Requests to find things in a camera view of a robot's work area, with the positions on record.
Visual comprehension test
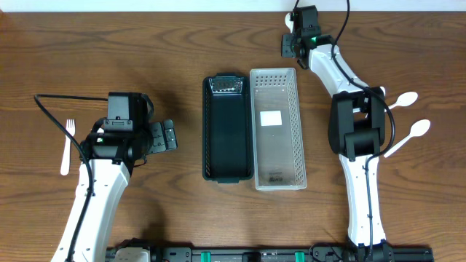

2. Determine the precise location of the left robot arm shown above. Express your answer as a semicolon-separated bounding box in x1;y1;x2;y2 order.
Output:
52;92;178;261

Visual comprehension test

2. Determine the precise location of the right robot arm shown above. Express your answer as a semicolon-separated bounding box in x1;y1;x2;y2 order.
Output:
281;6;394;261

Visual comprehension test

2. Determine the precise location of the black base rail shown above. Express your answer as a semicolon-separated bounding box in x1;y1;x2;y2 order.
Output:
104;239;435;262

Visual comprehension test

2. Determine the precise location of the black plastic basket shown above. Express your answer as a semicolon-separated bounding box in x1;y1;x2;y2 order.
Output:
202;73;254;183

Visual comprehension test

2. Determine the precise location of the clear plastic basket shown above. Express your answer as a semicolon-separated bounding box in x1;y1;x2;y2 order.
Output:
250;68;307;191

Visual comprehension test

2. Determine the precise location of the white label sticker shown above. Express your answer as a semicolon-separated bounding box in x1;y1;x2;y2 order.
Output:
260;111;282;127

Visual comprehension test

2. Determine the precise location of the white plastic spoon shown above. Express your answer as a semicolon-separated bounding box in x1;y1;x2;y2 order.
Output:
384;119;431;158
285;12;293;33
389;92;419;109

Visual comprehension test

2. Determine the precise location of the white plastic fork far left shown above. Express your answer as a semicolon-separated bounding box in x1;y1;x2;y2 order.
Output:
60;119;76;175

